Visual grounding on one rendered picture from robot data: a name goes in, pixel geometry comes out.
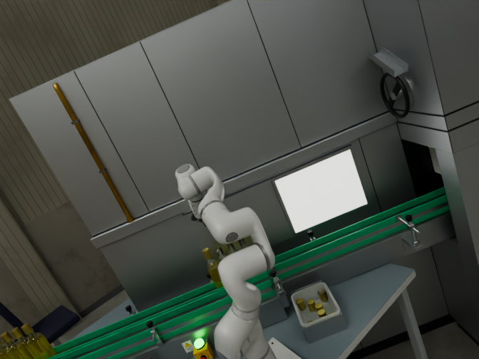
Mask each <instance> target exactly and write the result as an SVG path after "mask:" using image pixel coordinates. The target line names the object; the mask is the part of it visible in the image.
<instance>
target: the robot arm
mask: <svg viewBox="0 0 479 359"><path fill-rule="evenodd" d="M175 176H176V178H177V183H178V192H179V193H180V195H181V197H182V198H184V199H186V200H188V202H189V205H190V208H191V210H192V216H191V220H192V221H197V222H202V223H203V224H204V225H205V227H207V228H208V229H209V231H210V233H211V234H212V235H213V237H214V238H215V240H216V241H217V242H219V243H221V244H230V243H232V242H235V241H238V240H240V239H243V238H245V237H247V236H251V238H252V242H253V244H254V245H252V246H249V247H247V248H245V249H242V250H240V251H237V252H235V253H233V254H230V255H229V256H226V257H225V258H224V259H223V260H221V262H220V263H219V265H218V269H217V271H218V274H219V278H220V280H221V282H222V285H223V286H224V288H225V290H226V292H227V293H228V295H229V296H230V298H231V299H232V300H233V302H232V306H231V307H230V309H229V310H228V311H227V312H226V314H225V315H224V316H223V317H222V319H221V320H220V322H219V323H218V324H217V326H216V328H215V333H214V336H215V350H216V351H217V354H218V355H219V357H220V359H242V357H243V356H244V357H245V359H277V358H276V356H275V355H274V353H273V351H272V349H271V347H270V346H269V343H268V342H267V339H266V338H265V336H264V333H263V330H262V325H261V323H260V320H259V308H260V303H261V300H262V295H261V292H260V290H259V289H258V288H257V287H256V286H255V285H253V284H252V283H249V282H247V281H246V280H248V279H250V278H252V277H254V276H257V275H259V274H261V273H263V272H265V271H268V270H270V269H272V268H273V266H274V264H275V256H274V252H273V251H272V248H271V246H270V244H269V241H268V238H267V236H266V234H265V232H264V229H263V227H262V224H261V222H260V220H259V218H258V217H257V215H256V214H255V212H254V211H253V210H252V209H251V208H249V207H245V208H242V209H239V210H237V211H234V212H230V211H229V209H228V208H227V207H226V206H225V205H224V203H223V200H224V196H225V188H224V185H223V183H222V180H221V179H220V178H219V176H218V175H217V174H216V172H215V171H214V170H213V169H212V168H210V167H203V168H201V169H199V170H198V171H196V170H195V168H194V167H193V166H192V165H190V164H186V165H182V166H180V167H179V168H178V169H177V170H176V172H175ZM211 187H212V188H211ZM209 188H211V189H210V190H209Z"/></svg>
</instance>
